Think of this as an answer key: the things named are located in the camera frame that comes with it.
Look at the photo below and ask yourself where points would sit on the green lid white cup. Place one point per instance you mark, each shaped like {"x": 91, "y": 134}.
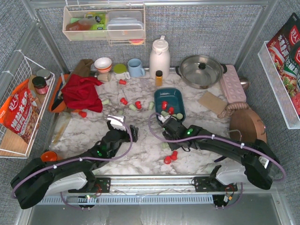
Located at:
{"x": 121, "y": 72}

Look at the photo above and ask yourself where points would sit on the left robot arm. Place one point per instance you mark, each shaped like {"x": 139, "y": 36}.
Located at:
{"x": 32, "y": 183}

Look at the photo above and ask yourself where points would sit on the red snack bag left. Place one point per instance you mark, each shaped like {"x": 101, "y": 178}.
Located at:
{"x": 18, "y": 114}

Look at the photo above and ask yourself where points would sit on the orange tray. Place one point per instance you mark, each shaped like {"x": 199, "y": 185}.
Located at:
{"x": 57, "y": 104}

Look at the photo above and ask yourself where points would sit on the right white rack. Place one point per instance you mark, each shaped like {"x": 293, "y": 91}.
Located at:
{"x": 283, "y": 100}

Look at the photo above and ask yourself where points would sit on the pink egg tray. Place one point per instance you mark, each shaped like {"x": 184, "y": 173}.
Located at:
{"x": 231, "y": 86}

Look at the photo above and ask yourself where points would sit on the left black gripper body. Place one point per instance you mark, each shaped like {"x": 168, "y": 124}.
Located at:
{"x": 125, "y": 133}

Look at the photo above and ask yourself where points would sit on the orange cup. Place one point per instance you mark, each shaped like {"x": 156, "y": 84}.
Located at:
{"x": 49, "y": 156}

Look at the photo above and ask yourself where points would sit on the silver lid jar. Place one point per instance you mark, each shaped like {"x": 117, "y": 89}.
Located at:
{"x": 45, "y": 74}

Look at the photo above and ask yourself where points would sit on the red cloth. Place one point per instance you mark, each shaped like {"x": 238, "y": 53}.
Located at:
{"x": 80, "y": 93}

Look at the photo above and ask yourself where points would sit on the brown cloth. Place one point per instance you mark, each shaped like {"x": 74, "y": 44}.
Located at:
{"x": 83, "y": 68}

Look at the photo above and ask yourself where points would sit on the blue mug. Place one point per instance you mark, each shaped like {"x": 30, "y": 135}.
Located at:
{"x": 135, "y": 68}

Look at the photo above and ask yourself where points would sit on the round wooden board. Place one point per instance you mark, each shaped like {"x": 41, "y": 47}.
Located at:
{"x": 247, "y": 126}

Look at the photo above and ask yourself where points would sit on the clear plastic containers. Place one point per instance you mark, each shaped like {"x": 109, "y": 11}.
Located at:
{"x": 122, "y": 25}

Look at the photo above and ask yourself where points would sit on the red capsule cluster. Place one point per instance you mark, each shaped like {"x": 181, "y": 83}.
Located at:
{"x": 167, "y": 160}
{"x": 171, "y": 110}
{"x": 174, "y": 155}

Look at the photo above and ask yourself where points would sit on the left wire basket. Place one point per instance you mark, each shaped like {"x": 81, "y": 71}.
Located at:
{"x": 11, "y": 144}

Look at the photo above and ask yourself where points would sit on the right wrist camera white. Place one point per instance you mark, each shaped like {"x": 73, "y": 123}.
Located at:
{"x": 161, "y": 118}

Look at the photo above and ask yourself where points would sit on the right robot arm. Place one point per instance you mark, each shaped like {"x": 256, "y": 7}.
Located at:
{"x": 256, "y": 157}

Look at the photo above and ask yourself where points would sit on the orange spice bottle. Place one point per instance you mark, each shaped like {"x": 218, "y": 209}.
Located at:
{"x": 158, "y": 78}

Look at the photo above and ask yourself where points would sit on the white thermos jug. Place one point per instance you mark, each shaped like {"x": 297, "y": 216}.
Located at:
{"x": 160, "y": 58}

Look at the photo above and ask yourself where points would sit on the white orange bowl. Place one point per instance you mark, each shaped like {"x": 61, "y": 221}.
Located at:
{"x": 103, "y": 64}

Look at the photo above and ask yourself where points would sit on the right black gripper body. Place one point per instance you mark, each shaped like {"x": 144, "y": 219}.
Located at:
{"x": 168, "y": 123}

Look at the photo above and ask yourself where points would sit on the steel pot with lid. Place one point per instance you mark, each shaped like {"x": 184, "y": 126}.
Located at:
{"x": 200, "y": 71}

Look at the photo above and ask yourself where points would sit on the dark lid jar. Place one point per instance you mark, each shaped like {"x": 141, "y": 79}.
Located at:
{"x": 40, "y": 85}

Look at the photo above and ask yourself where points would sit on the green capsule cluster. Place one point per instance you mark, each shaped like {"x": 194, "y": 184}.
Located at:
{"x": 165, "y": 145}
{"x": 179, "y": 116}

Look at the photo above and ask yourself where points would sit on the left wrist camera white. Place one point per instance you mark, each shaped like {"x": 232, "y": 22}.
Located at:
{"x": 117, "y": 122}

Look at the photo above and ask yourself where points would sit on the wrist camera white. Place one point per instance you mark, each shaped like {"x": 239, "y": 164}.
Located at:
{"x": 117, "y": 122}
{"x": 161, "y": 118}

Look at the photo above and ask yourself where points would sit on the red capsule back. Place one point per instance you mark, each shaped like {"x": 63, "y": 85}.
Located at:
{"x": 122, "y": 82}

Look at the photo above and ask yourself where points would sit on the cork mat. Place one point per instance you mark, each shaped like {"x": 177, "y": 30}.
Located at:
{"x": 212, "y": 102}

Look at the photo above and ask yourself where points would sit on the teal storage basket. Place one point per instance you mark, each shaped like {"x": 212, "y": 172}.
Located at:
{"x": 174, "y": 98}

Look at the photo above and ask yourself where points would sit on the green capsule by cloth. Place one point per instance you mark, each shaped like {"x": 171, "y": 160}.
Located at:
{"x": 105, "y": 102}

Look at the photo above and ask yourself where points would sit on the red capsule cluster front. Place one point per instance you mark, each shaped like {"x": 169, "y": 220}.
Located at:
{"x": 167, "y": 160}

